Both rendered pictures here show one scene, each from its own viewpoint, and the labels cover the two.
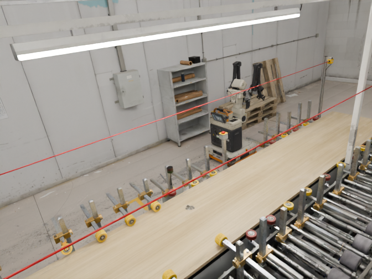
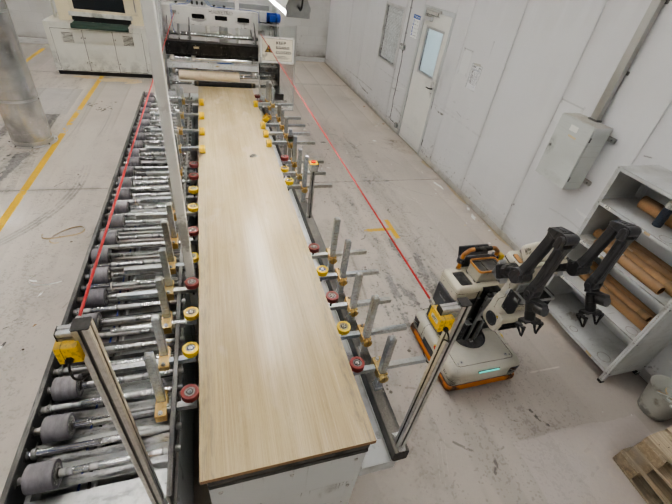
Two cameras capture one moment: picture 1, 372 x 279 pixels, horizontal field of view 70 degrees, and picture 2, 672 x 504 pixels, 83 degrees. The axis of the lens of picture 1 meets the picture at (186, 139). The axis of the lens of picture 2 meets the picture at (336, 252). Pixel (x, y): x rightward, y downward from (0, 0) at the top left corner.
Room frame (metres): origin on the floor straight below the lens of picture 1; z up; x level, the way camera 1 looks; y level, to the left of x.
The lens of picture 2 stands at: (3.59, -3.13, 2.55)
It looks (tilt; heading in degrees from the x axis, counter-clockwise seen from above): 38 degrees down; 103
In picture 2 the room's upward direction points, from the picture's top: 8 degrees clockwise
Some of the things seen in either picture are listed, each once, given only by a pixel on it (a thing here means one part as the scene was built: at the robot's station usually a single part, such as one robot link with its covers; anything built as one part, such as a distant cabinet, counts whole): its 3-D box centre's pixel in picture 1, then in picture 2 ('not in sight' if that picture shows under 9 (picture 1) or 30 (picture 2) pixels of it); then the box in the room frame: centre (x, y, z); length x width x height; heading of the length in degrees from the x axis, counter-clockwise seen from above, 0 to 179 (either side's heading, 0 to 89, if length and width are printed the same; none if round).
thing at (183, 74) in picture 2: not in sight; (225, 76); (0.43, 1.85, 1.05); 1.43 x 0.12 x 0.12; 34
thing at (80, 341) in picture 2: not in sight; (124, 436); (2.88, -2.74, 1.25); 0.15 x 0.08 x 1.10; 124
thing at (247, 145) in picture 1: (231, 149); (462, 343); (4.21, -0.80, 0.16); 0.67 x 0.64 x 0.25; 125
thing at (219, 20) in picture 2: not in sight; (224, 78); (0.27, 2.08, 0.95); 1.65 x 0.70 x 1.90; 34
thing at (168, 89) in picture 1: (186, 103); (628, 276); (5.33, -0.09, 0.78); 0.90 x 0.45 x 1.55; 124
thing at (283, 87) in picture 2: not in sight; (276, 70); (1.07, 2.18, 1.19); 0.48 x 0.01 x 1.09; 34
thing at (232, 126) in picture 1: (227, 129); (473, 299); (4.16, -0.72, 0.59); 0.55 x 0.34 x 0.83; 35
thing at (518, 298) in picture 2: (241, 101); (528, 296); (4.37, -1.03, 0.99); 0.28 x 0.16 x 0.22; 35
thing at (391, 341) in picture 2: (308, 115); (383, 366); (3.62, -1.85, 0.89); 0.04 x 0.04 x 0.48; 34
